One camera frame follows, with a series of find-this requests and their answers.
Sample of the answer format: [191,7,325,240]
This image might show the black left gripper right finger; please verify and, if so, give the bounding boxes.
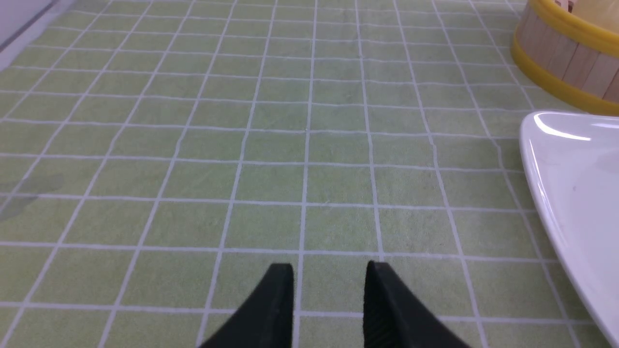
[363,261,468,348]

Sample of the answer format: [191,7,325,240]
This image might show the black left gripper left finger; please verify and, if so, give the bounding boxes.
[201,263,295,348]

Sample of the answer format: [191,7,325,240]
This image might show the white square plate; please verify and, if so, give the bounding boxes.
[519,110,619,348]

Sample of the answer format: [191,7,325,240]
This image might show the green checkered tablecloth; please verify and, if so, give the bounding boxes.
[0,0,609,348]

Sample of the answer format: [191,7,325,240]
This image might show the bamboo steamer basket yellow rim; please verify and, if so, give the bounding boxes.
[511,0,619,116]

